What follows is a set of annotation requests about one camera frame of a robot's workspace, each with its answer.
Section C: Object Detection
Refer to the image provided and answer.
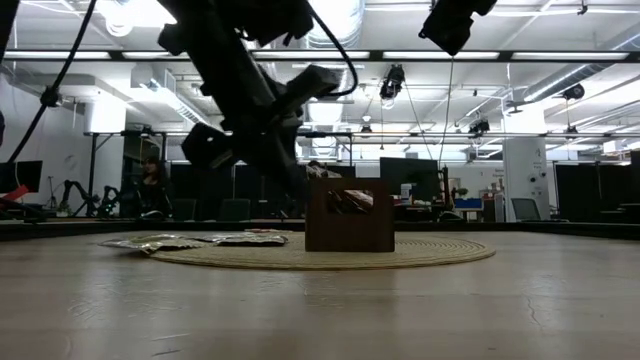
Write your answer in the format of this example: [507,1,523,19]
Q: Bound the grey office chair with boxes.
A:
[510,197,544,222]

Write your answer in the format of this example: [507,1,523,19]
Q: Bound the black aluminium table frame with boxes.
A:
[0,218,640,242]

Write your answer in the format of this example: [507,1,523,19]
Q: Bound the brown wooden tea box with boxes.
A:
[304,178,396,253]

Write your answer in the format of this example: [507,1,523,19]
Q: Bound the snack packets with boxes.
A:
[98,234,201,249]
[142,239,210,255]

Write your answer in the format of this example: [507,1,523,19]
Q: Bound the small black monitor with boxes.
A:
[0,159,44,195]

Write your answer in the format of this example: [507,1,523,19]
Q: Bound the black left camera cable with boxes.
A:
[304,4,360,99]

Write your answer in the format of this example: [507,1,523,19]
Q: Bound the black background metal frame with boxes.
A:
[82,129,640,221]

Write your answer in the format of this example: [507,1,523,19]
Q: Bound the long black left arm cable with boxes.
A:
[5,0,99,165]

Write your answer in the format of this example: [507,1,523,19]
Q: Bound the round woven placemat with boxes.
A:
[149,233,497,272]

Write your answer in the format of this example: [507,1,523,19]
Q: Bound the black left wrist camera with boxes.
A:
[234,0,315,47]

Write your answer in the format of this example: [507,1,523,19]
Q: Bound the black room divider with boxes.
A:
[554,162,640,224]
[169,163,357,222]

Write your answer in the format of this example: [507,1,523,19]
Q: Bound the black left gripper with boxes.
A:
[182,64,341,211]

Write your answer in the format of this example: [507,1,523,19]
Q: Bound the red flat panel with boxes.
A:
[0,184,30,202]

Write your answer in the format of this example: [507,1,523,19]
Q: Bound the white square column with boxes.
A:
[502,102,551,222]

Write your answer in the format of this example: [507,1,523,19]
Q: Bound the black beam with light strips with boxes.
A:
[0,48,640,63]

